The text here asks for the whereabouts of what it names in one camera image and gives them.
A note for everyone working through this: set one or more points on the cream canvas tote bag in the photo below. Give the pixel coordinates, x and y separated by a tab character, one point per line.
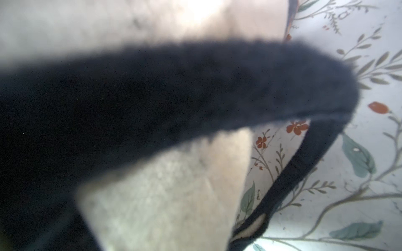
158	125

